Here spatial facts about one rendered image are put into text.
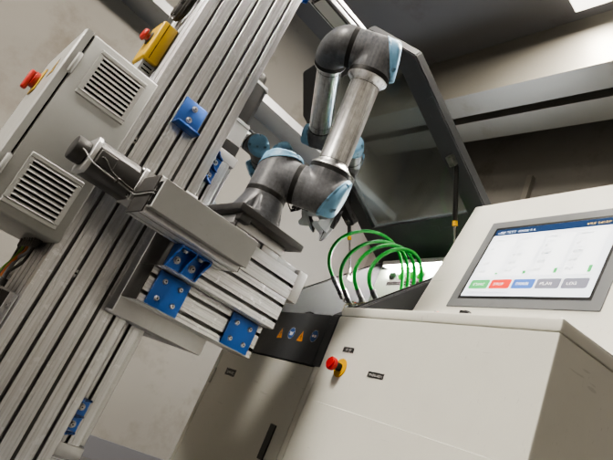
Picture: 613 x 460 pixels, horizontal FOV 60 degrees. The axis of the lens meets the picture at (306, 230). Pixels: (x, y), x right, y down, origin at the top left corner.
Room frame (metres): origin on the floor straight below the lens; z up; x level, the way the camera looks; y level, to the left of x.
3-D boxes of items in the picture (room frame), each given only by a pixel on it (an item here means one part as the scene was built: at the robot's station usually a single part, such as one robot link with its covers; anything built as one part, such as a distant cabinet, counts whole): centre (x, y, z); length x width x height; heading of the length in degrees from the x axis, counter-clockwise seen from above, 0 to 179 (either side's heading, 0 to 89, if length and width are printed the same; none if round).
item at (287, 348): (1.86, -0.06, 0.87); 0.62 x 0.04 x 0.16; 26
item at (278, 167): (1.38, 0.13, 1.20); 0.13 x 0.12 x 0.14; 81
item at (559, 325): (1.27, -0.45, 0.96); 0.70 x 0.22 x 0.03; 26
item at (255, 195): (1.38, 0.14, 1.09); 0.15 x 0.15 x 0.10
